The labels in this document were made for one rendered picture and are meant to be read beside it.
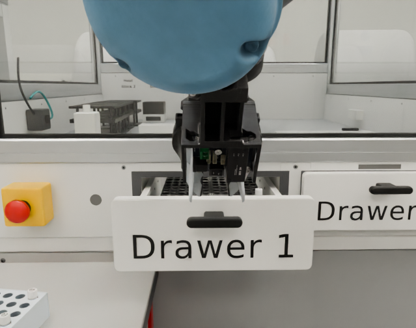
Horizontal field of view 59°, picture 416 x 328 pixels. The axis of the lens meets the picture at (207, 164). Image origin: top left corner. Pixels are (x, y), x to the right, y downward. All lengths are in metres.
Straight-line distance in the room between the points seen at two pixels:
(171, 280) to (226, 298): 0.12
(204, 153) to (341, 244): 0.50
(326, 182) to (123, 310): 0.41
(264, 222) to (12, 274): 0.45
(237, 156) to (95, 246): 0.48
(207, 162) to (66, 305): 0.37
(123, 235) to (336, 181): 0.39
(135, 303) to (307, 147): 0.40
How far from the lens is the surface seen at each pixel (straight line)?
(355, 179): 0.73
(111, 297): 0.63
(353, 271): 0.83
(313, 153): 0.70
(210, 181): 0.73
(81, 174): 0.72
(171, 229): 0.54
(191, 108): 0.36
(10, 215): 0.71
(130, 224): 0.54
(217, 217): 0.50
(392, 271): 0.86
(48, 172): 0.74
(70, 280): 0.70
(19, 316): 0.56
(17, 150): 0.76
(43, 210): 0.72
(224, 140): 0.32
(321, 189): 0.71
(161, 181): 0.88
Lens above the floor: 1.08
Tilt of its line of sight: 12 degrees down
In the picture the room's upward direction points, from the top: straight up
